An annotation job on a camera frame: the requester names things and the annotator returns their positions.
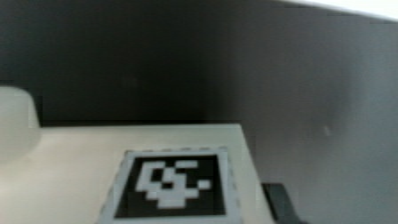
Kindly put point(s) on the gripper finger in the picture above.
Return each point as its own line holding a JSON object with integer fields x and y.
{"x": 282, "y": 206}

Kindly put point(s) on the white drawer tray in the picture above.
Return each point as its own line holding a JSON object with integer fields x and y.
{"x": 124, "y": 174}

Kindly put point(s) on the white U-shaped border fence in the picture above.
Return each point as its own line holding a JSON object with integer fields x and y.
{"x": 376, "y": 8}

